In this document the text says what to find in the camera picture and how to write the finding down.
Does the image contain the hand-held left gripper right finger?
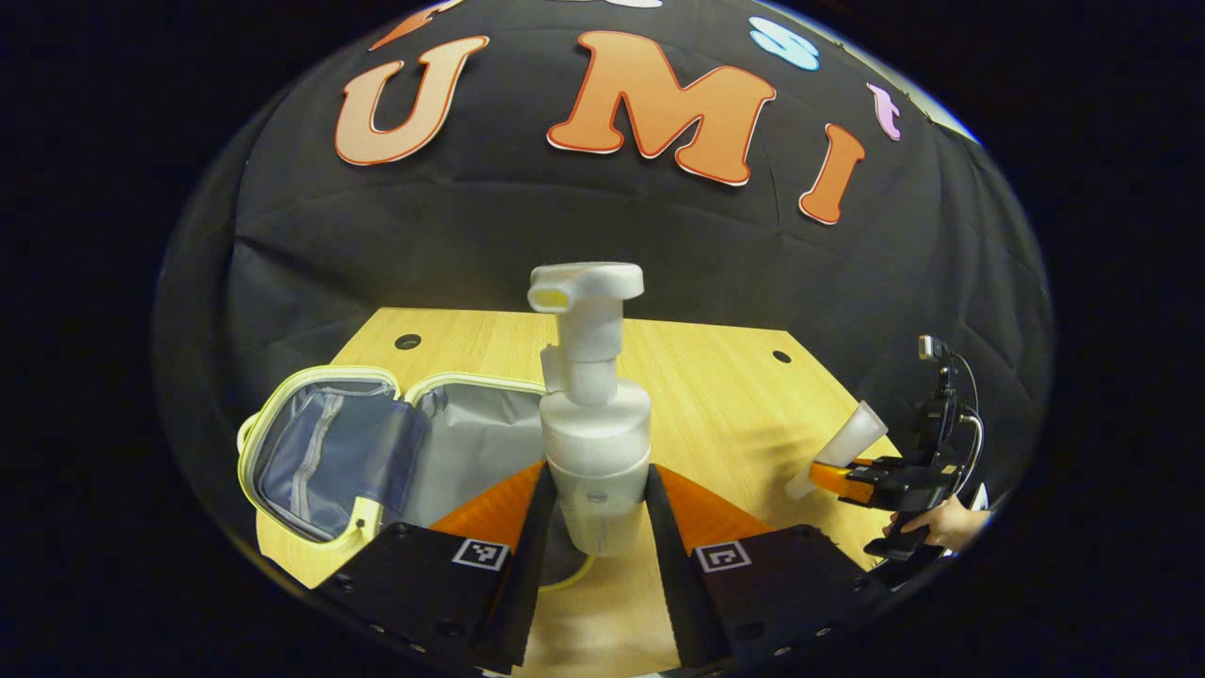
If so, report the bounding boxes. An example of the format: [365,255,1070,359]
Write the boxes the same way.
[643,461,893,674]

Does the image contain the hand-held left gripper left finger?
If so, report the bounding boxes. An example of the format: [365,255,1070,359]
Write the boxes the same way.
[315,460,559,675]

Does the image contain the white cone-shaped tube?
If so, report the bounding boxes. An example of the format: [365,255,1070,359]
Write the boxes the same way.
[784,400,889,501]

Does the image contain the cream yellow suitcase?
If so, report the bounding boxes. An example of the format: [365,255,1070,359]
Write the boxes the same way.
[235,365,599,592]

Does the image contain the white foam pump bottle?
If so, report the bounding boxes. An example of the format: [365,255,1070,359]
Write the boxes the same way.
[527,262,653,557]

